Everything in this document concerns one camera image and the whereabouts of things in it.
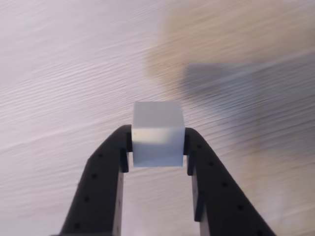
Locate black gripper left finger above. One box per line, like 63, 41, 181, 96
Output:
50, 124, 133, 236

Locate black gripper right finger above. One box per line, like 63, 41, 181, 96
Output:
183, 127, 276, 236

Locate white cube block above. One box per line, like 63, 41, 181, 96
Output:
131, 101, 186, 169

